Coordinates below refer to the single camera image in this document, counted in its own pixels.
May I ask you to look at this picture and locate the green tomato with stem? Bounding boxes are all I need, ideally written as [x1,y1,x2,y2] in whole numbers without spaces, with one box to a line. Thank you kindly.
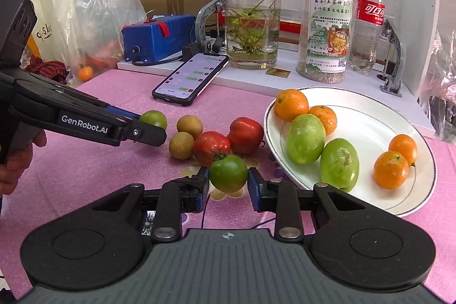
[209,155,248,194]

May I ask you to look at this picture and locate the small green tomato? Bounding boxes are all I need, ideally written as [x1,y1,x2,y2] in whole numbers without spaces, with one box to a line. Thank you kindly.
[139,110,168,130]

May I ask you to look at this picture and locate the red tomato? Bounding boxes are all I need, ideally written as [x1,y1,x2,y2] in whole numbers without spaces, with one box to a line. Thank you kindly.
[227,117,264,155]
[192,131,231,167]

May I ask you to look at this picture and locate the large green mango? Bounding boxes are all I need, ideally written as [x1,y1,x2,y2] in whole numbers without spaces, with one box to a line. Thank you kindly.
[286,113,326,164]

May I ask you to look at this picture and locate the smaller green mango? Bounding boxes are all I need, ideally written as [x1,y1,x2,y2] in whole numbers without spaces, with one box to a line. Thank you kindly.
[320,138,359,193]

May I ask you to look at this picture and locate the orange mandarin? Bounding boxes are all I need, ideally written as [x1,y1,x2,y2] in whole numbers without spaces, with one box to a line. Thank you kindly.
[274,89,309,123]
[389,134,418,166]
[373,150,410,190]
[308,106,338,136]

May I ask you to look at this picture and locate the person's left hand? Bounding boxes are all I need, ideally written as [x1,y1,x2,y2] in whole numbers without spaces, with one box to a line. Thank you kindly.
[0,130,47,195]

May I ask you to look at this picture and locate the red black knitted cloth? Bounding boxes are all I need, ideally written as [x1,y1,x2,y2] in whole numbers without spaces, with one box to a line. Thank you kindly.
[25,56,69,84]

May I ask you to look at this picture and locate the black smartphone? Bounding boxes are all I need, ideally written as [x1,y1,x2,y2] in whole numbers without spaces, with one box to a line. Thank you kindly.
[152,53,229,107]

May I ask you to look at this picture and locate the blue electric device box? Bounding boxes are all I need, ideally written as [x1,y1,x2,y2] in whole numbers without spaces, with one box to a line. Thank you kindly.
[121,15,196,66]

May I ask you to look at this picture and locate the clear plastic fruit bag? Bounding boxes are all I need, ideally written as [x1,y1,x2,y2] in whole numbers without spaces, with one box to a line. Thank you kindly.
[29,0,147,82]

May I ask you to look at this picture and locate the small gold card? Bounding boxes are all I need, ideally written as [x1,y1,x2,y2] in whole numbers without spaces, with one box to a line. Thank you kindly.
[266,67,291,79]

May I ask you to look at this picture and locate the white ceramic plate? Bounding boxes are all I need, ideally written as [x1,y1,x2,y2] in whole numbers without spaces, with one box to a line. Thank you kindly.
[263,85,438,218]

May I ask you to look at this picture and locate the clear jar with label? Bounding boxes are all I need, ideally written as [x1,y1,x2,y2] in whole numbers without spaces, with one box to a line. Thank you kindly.
[296,0,357,83]

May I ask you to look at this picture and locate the crumpled clear plastic bag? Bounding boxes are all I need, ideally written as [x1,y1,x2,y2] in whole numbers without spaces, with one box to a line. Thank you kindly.
[418,30,456,144]

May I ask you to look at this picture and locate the cola bottle red cap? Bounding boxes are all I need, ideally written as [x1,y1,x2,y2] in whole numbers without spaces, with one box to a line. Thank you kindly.
[349,0,385,75]

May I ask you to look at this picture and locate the black power cable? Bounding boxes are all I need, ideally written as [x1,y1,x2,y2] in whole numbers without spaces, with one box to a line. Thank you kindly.
[131,54,185,67]

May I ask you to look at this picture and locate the grey bracket left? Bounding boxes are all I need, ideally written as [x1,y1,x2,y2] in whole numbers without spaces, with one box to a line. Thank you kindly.
[182,0,226,62]

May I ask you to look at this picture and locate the grey bracket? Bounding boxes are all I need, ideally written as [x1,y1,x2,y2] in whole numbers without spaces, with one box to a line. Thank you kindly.
[182,0,226,62]
[377,19,406,98]

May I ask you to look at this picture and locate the grey bracket right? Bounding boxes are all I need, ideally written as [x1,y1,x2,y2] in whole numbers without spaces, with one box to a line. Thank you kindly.
[377,19,406,98]

